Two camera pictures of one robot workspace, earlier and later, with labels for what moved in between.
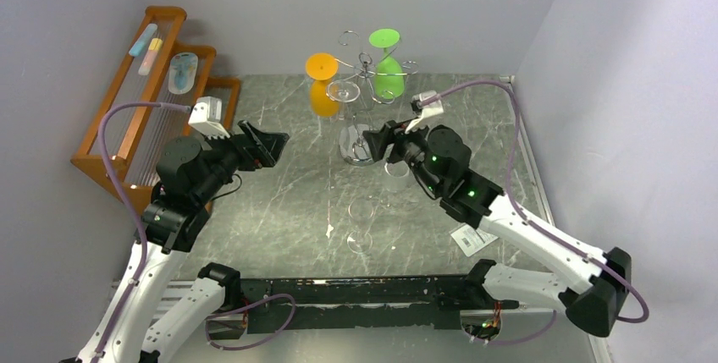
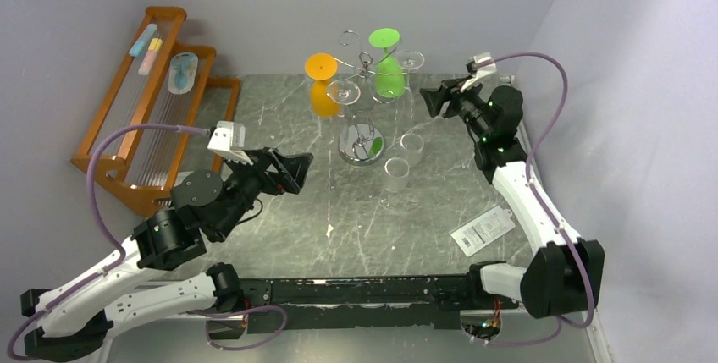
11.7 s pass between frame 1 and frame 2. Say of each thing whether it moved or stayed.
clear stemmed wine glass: stayed
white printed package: stayed
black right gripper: moved
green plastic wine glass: stayed
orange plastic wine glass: stayed
